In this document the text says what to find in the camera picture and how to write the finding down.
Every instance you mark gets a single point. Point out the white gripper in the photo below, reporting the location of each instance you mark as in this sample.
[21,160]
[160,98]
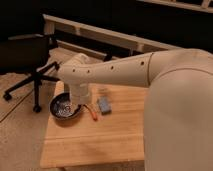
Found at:
[80,94]

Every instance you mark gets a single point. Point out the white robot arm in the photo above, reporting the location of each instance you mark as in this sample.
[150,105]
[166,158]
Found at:
[178,109]

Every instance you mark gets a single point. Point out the dark ceramic bowl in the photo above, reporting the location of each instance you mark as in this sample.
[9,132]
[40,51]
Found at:
[62,108]

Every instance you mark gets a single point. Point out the blue grey sponge block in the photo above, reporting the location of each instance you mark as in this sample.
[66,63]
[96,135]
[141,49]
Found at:
[104,105]

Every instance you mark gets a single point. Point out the black office chair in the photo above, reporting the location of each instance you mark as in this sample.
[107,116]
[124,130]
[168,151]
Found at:
[27,55]

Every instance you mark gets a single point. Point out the white wooden shelf frame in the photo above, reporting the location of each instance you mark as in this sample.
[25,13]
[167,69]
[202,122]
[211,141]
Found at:
[121,40]

